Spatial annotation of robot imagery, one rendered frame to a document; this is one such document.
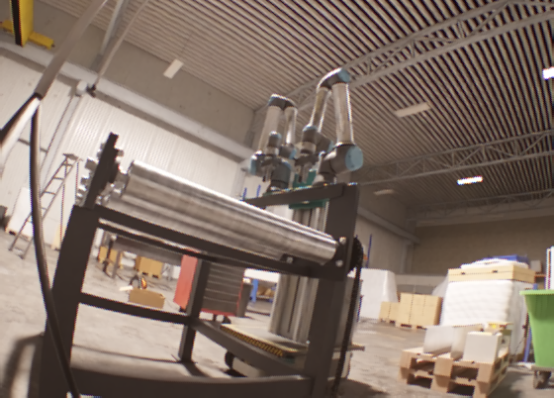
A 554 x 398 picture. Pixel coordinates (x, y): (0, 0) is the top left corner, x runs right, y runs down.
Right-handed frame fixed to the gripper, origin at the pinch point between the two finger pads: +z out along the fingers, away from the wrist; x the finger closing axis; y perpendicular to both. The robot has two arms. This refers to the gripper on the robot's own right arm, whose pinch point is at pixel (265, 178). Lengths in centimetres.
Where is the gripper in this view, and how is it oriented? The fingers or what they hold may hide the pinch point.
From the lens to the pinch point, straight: 203.3
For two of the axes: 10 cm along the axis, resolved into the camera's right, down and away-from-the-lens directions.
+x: 6.2, -1.2, -7.7
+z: -1.9, 9.3, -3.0
